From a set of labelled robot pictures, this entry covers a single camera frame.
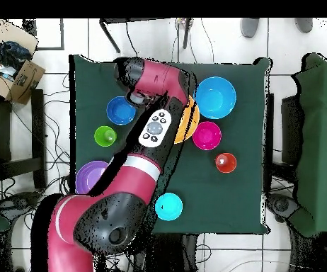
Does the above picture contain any orange cup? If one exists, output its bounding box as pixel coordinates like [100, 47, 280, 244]
[214, 152, 237, 174]

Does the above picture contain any large sky blue bowl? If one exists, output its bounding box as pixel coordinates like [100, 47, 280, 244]
[193, 76, 237, 120]

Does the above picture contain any yellow bowl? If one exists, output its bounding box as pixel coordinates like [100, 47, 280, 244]
[173, 94, 200, 145]

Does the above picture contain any tangle of floor cables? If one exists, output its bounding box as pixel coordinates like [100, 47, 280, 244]
[0, 73, 130, 272]

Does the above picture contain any purple bowl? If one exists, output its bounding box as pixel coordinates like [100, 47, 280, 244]
[75, 160, 109, 196]

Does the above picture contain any pink bowl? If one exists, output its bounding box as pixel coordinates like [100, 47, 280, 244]
[192, 120, 223, 152]

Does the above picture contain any dark green table cloth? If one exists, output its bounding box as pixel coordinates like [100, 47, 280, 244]
[69, 55, 272, 235]

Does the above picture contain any black metal frame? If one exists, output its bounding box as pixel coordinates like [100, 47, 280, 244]
[98, 17, 194, 55]

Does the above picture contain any dark blue bowl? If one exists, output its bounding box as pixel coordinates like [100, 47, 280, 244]
[105, 96, 137, 126]

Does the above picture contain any printed cardboard box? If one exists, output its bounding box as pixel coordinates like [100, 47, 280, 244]
[0, 59, 46, 105]

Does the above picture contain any person's foot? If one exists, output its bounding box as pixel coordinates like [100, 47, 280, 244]
[294, 18, 314, 34]
[240, 18, 261, 39]

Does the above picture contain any black pedestal leg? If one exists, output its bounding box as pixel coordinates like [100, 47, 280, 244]
[0, 191, 42, 219]
[266, 192, 302, 223]

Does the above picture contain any dark blue bag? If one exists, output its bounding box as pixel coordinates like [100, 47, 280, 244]
[0, 39, 33, 72]

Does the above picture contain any small light blue bowl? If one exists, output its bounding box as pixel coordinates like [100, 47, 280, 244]
[154, 192, 184, 222]

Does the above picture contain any plain cardboard box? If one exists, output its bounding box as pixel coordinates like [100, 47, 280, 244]
[0, 19, 39, 55]

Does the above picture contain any person's right foot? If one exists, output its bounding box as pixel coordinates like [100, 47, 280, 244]
[240, 18, 261, 39]

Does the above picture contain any green cup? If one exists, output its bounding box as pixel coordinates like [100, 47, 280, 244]
[93, 125, 117, 147]

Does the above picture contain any black wooden bench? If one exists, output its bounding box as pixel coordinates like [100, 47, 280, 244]
[0, 89, 47, 190]

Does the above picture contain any person's left foot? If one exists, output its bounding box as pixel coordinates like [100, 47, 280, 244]
[294, 18, 314, 34]

